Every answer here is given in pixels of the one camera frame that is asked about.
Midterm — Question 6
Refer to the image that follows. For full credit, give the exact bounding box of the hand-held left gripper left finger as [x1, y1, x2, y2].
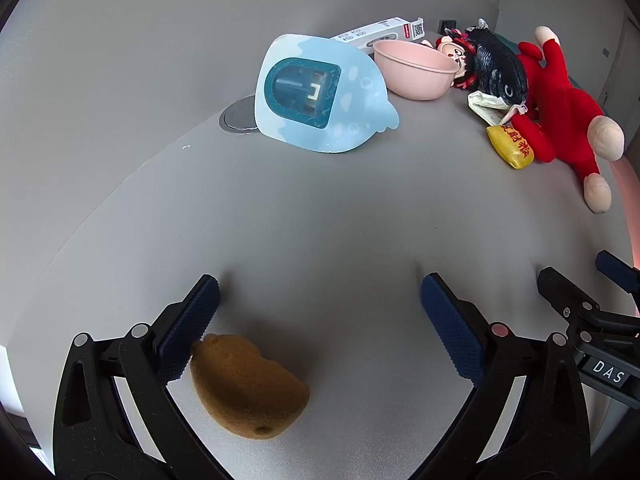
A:
[52, 274, 236, 480]

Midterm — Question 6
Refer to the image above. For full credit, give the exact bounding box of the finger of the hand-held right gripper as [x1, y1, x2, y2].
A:
[537, 266, 602, 321]
[595, 250, 640, 298]

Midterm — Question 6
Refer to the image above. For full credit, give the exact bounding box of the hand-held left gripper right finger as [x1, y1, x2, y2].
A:
[410, 272, 591, 480]

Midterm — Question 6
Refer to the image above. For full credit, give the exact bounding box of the brown sponge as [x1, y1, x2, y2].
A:
[189, 332, 311, 441]

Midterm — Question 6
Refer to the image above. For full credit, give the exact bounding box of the yellow plush ingot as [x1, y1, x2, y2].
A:
[486, 124, 535, 168]

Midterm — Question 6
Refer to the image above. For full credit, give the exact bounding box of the red monkey plush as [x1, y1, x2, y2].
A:
[510, 26, 626, 214]

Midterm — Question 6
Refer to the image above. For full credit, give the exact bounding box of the crumpled white wrapper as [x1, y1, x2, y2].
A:
[467, 91, 528, 127]

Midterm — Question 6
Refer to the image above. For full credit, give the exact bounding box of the round metal desk grommet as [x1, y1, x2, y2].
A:
[218, 97, 261, 134]

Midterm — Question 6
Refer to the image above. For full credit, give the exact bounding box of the light blue blister card package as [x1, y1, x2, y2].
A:
[254, 34, 401, 153]

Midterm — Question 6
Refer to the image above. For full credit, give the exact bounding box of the black fish plush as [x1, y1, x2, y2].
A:
[462, 19, 530, 106]

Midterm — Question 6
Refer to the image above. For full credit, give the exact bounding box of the pink bowl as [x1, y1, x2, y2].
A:
[372, 40, 468, 102]

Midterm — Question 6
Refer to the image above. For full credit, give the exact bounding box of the small doll with black hair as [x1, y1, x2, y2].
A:
[434, 27, 481, 91]

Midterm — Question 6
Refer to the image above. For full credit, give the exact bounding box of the long white box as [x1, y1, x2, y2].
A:
[327, 16, 427, 52]

